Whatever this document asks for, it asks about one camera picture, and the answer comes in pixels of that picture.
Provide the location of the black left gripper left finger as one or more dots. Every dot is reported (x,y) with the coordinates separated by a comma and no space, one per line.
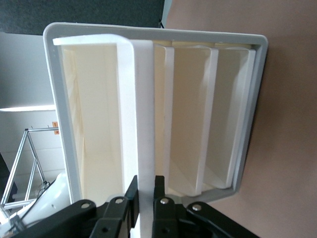
(132,198)

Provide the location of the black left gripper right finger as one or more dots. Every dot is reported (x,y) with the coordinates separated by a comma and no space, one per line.
(159,196)

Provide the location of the white plastic drawer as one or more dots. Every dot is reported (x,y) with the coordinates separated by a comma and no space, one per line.
(227,111)
(144,111)
(190,111)

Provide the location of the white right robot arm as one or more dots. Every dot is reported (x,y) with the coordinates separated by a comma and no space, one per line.
(54,196)

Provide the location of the white plastic drawer cabinet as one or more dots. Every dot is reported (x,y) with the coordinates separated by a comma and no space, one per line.
(257,99)

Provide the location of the aluminium profile frame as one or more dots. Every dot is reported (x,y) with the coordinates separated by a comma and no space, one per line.
(15,164)

